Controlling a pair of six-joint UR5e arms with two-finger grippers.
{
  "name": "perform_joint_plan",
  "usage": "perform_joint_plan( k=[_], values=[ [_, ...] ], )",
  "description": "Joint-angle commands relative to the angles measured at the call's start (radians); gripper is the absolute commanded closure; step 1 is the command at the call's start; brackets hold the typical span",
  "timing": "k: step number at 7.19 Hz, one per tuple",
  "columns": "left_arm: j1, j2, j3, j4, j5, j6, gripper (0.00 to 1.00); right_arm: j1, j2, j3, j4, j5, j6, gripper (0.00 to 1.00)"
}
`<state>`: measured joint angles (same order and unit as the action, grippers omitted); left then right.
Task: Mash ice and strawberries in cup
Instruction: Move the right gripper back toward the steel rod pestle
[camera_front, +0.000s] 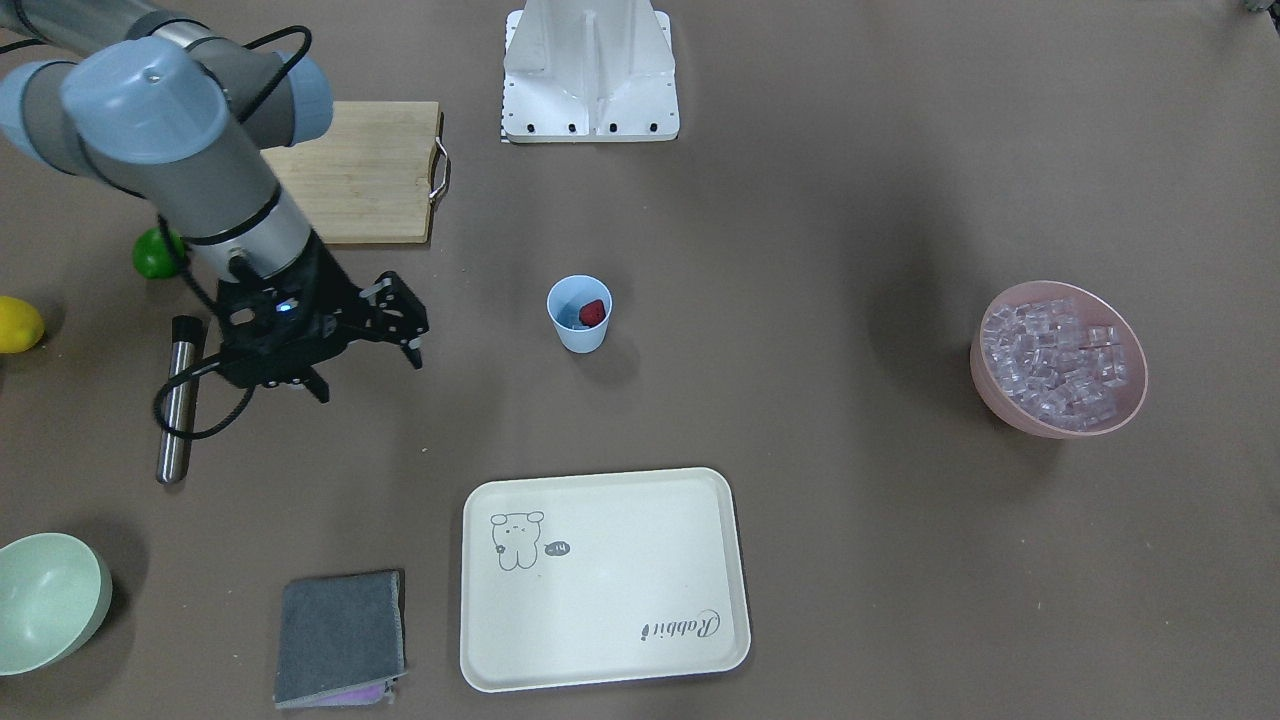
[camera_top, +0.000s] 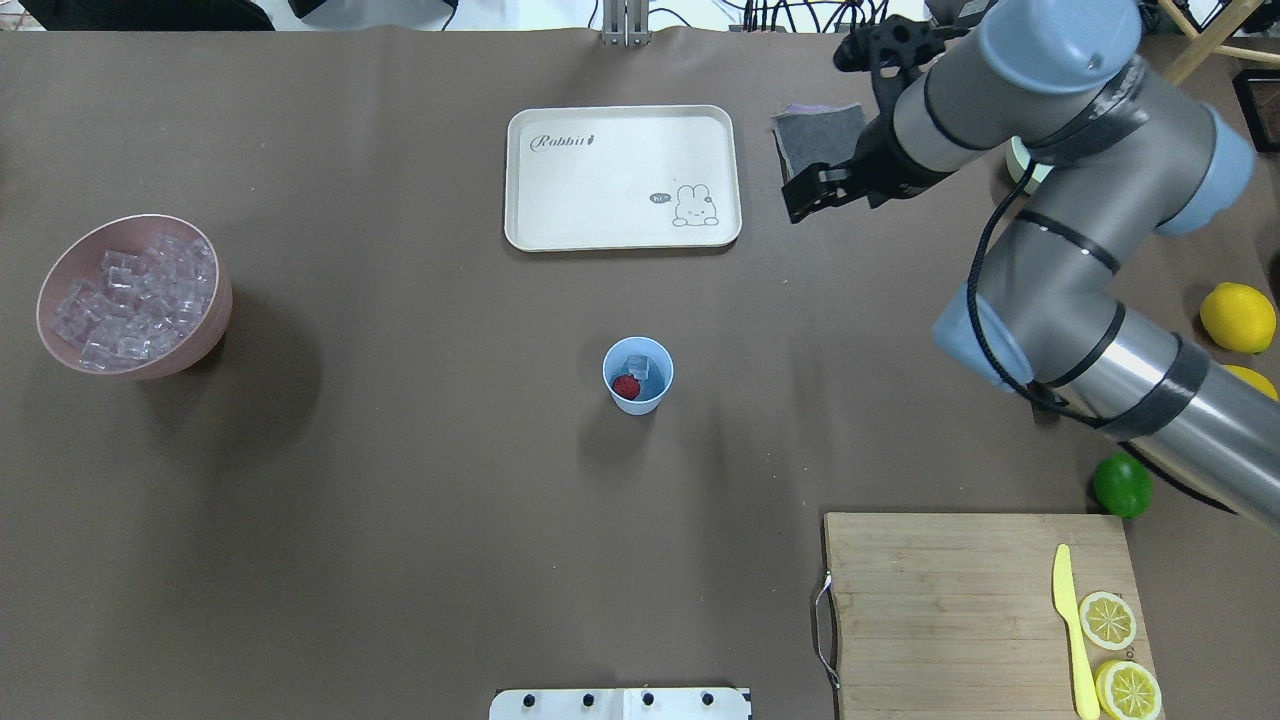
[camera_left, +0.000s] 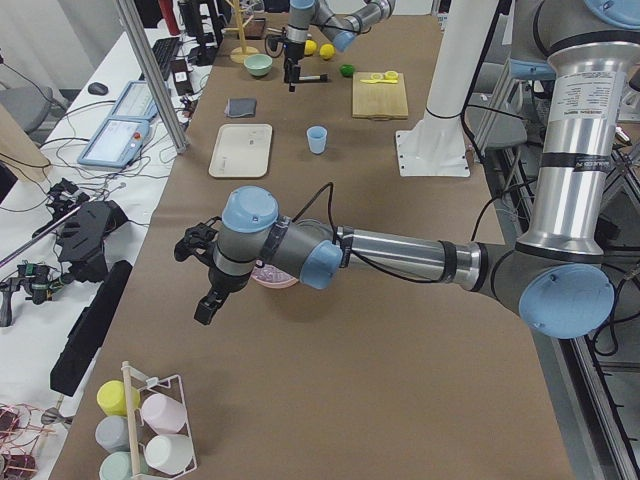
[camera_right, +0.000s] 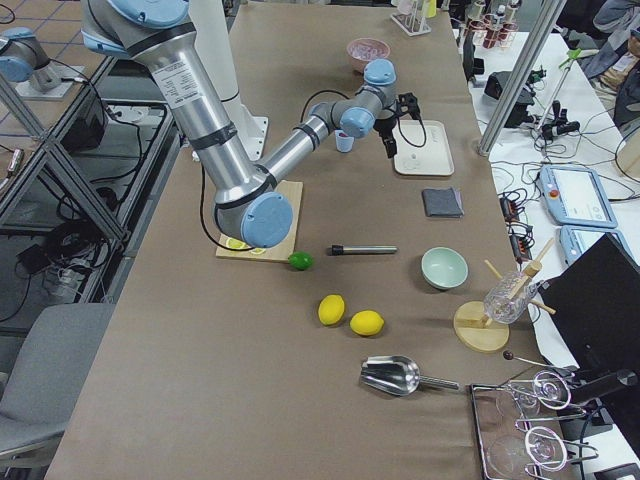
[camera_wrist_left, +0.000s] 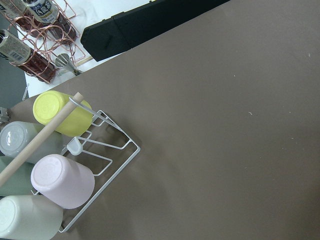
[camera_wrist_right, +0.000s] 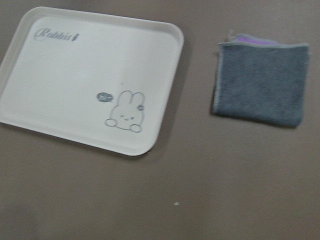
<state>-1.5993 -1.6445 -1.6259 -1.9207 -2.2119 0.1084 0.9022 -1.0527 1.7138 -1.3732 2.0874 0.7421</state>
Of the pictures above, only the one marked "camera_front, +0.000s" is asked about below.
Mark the pink bowl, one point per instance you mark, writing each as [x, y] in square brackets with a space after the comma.
[1097, 311]

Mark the lower yellow lemon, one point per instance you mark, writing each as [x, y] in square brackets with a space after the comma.
[22, 325]

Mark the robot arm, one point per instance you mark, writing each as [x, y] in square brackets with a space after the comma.
[158, 106]

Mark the grey folded cloth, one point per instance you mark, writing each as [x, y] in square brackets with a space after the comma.
[341, 641]

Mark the red strawberry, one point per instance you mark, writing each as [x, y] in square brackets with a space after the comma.
[593, 314]

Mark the mint green bowl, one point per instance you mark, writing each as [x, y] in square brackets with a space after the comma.
[55, 593]

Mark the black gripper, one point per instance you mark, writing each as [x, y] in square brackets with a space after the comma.
[333, 296]

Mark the green lime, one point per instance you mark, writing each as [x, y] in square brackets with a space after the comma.
[156, 255]

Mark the bamboo cutting board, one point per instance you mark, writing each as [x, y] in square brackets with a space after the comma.
[376, 175]

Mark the cream rabbit tray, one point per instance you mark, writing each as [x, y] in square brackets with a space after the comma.
[601, 578]

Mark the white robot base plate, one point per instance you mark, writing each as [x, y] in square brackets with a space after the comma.
[589, 72]

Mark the clear ice cubes pile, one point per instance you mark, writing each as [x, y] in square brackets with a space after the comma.
[1047, 363]

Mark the light blue cup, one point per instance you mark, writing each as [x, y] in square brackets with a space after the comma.
[564, 300]

